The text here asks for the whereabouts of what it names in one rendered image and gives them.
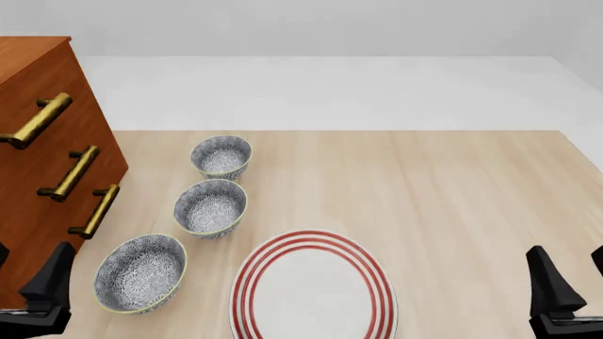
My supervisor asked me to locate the medium grey patterned bowl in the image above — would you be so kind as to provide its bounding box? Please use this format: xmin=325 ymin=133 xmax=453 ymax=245
xmin=173 ymin=178 xmax=249 ymax=240

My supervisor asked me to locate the wooden cabinet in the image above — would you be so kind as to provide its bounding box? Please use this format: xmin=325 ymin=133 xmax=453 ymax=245
xmin=0 ymin=36 xmax=130 ymax=313

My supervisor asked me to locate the small grey patterned bowl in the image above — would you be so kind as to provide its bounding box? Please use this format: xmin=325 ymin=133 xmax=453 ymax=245
xmin=189 ymin=135 xmax=253 ymax=182

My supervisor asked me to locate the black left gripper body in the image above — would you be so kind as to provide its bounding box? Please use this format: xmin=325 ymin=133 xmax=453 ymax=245
xmin=0 ymin=304 xmax=73 ymax=339

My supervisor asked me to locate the white plate with red rings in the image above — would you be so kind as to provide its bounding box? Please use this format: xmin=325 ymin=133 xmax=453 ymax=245
xmin=228 ymin=229 xmax=399 ymax=339

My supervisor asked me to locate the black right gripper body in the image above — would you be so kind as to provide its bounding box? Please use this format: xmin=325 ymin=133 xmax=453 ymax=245
xmin=529 ymin=309 xmax=603 ymax=339

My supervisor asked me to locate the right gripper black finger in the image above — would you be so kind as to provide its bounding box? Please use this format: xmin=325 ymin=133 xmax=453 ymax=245
xmin=590 ymin=244 xmax=603 ymax=277
xmin=525 ymin=245 xmax=588 ymax=318

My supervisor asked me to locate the large grey patterned bowl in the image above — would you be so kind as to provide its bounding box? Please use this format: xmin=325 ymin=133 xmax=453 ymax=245
xmin=93 ymin=233 xmax=188 ymax=315

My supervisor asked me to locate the medium brass drawer handle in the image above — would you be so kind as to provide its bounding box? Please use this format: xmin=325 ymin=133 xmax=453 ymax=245
xmin=37 ymin=144 xmax=101 ymax=203

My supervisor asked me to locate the small brass drawer handle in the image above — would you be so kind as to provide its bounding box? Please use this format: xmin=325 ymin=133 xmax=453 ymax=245
xmin=67 ymin=184 xmax=122 ymax=240

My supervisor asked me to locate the large brass drawer handle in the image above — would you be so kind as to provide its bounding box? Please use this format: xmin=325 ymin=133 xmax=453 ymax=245
xmin=0 ymin=91 xmax=74 ymax=151

